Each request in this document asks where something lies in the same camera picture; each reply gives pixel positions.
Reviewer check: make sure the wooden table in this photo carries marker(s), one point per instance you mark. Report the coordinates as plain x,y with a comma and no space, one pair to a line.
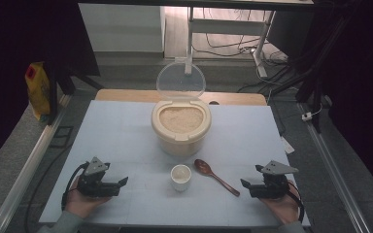
123,95

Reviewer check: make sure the person's right hand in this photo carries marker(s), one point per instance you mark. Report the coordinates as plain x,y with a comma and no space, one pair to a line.
285,208

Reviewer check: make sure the white cabinet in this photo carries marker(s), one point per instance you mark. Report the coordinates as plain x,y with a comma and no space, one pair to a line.
123,27

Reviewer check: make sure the cream rice container with lid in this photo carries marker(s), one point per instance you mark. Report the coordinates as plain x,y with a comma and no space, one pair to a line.
181,144

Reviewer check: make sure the white cup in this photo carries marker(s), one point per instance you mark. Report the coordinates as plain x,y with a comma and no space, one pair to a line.
180,183

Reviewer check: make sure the white desk frame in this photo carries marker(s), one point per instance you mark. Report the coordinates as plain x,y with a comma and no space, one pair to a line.
226,27

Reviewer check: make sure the person's left hand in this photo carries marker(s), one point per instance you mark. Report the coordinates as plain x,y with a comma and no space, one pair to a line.
81,205

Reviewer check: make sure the white rice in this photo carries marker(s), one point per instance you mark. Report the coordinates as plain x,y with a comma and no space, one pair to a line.
181,119

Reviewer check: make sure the white paper tag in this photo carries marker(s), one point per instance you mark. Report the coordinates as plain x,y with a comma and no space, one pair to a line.
287,145

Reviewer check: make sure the brown wooden spoon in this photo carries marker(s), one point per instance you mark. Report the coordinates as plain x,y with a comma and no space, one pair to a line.
207,170

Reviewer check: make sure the aluminium rail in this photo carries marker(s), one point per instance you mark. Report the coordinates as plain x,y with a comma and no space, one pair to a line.
29,165
333,168

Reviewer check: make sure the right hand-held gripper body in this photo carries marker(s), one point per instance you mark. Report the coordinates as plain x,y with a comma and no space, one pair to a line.
270,189

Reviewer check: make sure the black curtain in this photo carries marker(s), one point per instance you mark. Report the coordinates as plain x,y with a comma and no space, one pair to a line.
9,48
362,81

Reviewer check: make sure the yellow red box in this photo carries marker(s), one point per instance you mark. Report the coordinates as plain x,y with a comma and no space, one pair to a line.
39,90

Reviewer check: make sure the white plug adapter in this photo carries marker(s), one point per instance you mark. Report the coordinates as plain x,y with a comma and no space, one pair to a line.
306,116

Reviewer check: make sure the black metal stand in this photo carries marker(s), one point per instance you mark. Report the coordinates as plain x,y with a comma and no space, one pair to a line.
311,81
56,93

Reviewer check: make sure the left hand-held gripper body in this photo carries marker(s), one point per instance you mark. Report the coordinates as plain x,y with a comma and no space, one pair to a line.
94,187

